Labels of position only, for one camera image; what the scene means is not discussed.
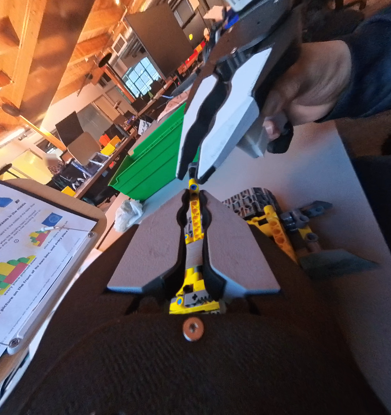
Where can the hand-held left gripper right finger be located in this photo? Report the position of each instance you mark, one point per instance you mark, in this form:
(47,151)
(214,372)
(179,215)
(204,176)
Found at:
(240,256)

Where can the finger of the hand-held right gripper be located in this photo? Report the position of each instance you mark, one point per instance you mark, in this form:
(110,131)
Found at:
(237,97)
(190,107)

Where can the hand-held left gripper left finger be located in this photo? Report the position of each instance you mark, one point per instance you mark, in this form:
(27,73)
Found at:
(146,256)

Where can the yellow toy tracked robot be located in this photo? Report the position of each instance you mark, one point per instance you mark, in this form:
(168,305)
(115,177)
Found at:
(273,223)

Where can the grey connector two black pins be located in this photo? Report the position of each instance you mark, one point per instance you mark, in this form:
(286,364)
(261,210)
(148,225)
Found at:
(192,168)

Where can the person's right forearm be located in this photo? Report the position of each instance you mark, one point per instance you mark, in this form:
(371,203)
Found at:
(370,64)

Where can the grey desk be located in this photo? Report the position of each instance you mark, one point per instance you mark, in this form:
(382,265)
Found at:
(328,181)

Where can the person's right hand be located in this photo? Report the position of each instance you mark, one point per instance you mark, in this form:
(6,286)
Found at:
(312,81)

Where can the printed paper sheet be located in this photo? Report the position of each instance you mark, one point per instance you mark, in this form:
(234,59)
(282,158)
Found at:
(172,103)

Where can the white crumpled tissue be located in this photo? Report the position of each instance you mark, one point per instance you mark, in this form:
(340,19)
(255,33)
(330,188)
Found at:
(129,214)

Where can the distant paned window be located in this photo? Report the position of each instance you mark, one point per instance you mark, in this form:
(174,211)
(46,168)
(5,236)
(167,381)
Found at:
(140,76)

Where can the green plastic bin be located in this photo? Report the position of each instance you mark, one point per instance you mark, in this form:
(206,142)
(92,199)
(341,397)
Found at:
(150,162)

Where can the yellow storage bin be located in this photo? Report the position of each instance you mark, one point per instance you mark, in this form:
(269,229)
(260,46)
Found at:
(107,149)

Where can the brown flat panel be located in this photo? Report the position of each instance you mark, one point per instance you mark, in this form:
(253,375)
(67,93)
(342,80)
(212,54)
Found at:
(85,149)

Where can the printed instruction sheet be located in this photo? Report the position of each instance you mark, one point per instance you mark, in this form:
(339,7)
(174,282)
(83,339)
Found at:
(26,259)

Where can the black flat panel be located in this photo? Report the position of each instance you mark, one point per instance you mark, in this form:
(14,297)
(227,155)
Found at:
(68,126)

